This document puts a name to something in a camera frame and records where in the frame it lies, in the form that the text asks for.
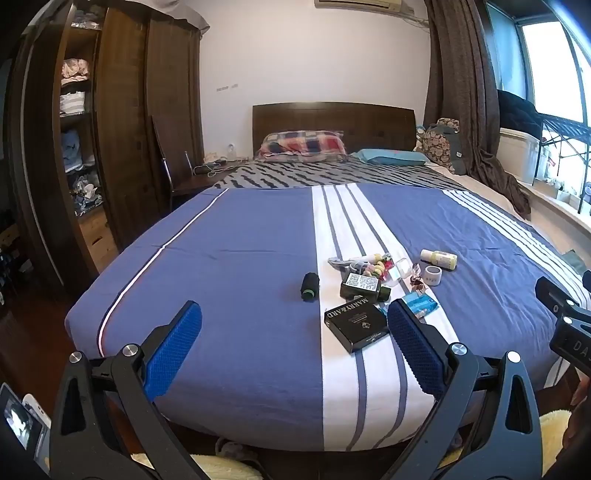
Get dark green labelled box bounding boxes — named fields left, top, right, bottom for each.
left=340, top=272, right=392, bottom=304

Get black wire rack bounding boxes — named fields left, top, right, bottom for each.
left=538, top=113, right=591, bottom=215

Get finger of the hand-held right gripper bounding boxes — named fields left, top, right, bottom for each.
left=534, top=276, right=583, bottom=320

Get white folded clothes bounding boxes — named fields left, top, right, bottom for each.
left=60, top=91, right=86, bottom=114

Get dark wooden headboard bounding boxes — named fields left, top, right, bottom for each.
left=252, top=102, right=416, bottom=160

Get pile of mixed clothes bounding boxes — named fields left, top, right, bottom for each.
left=69, top=175, right=103, bottom=214

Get brown curtain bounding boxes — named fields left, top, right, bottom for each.
left=422, top=0, right=532, bottom=220

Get plaid pillow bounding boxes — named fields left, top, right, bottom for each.
left=256, top=130, right=349, bottom=162

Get black and white zebra sheet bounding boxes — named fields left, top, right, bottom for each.
left=215, top=156, right=467, bottom=191

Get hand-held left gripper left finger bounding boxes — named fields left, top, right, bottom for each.
left=48, top=300, right=204, bottom=480

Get blue striped bed blanket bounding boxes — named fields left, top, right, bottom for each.
left=65, top=182, right=585, bottom=453

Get dark wooden wardrobe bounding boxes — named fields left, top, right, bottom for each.
left=9, top=0, right=206, bottom=287

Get dark wooden nightstand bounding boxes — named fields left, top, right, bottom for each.
left=171, top=159, right=252, bottom=199

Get flat black box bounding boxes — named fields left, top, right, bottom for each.
left=324, top=295, right=392, bottom=354

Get black jacket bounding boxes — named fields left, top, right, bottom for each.
left=496, top=89, right=546, bottom=137

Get black roll with green band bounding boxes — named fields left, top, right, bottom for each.
left=300, top=272, right=320, bottom=304

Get blue packet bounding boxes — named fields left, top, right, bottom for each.
left=399, top=295, right=438, bottom=319

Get yellow fluffy rug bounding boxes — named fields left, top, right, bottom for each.
left=131, top=408, right=573, bottom=480

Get metal frame chair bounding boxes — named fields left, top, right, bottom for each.
left=151, top=114, right=195, bottom=209

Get frayed grey rope cloth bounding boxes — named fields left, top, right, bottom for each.
left=328, top=256, right=365, bottom=274

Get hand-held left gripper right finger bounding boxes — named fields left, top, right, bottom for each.
left=387, top=299, right=543, bottom=480

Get white phone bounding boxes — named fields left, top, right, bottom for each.
left=0, top=382, right=51, bottom=476

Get person's right hand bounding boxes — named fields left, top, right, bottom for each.
left=571, top=375, right=591, bottom=411

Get teal pillow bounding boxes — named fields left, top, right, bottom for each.
left=353, top=148, right=430, bottom=167

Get grey slipper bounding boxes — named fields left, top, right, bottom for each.
left=215, top=436, right=259, bottom=463

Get blue folded clothes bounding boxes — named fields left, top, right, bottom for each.
left=62, top=129, right=95, bottom=174

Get large window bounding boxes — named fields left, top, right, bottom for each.
left=485, top=0, right=591, bottom=125

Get yellow plastic bottle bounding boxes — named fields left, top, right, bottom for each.
left=420, top=249, right=458, bottom=271

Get white storage box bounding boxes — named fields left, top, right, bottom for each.
left=498, top=127, right=543, bottom=185

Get patterned fabric bag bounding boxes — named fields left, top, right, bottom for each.
left=416, top=117, right=467, bottom=175

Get pink folded clothes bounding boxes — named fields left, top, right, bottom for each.
left=62, top=58, right=90, bottom=85

